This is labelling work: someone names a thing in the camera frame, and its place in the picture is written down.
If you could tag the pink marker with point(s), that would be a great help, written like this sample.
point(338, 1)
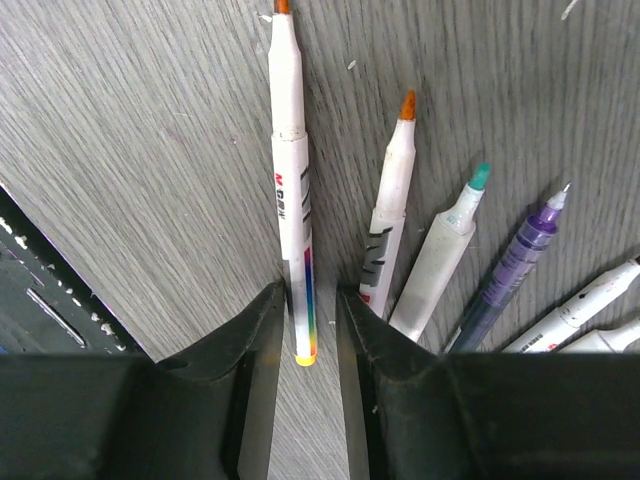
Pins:
point(564, 321)

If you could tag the teal cap marker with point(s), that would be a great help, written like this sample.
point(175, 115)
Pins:
point(442, 249)

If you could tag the grey cap marker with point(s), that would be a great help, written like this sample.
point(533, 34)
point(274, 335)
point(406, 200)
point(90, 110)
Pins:
point(605, 341)

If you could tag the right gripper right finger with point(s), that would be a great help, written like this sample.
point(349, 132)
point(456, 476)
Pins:
point(410, 414)

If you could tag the yellow cap marker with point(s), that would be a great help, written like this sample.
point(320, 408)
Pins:
point(389, 213)

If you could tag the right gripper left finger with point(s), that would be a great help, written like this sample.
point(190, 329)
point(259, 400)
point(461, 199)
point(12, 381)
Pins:
point(206, 412)

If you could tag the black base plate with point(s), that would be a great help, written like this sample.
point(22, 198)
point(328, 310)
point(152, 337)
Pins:
point(46, 307)

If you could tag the purple cap marker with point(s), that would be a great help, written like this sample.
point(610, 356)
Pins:
point(514, 266)

